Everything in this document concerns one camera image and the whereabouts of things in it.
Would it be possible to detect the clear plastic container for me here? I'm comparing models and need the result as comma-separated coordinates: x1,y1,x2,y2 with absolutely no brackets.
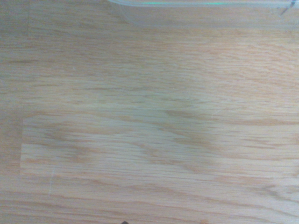
107,0,299,30

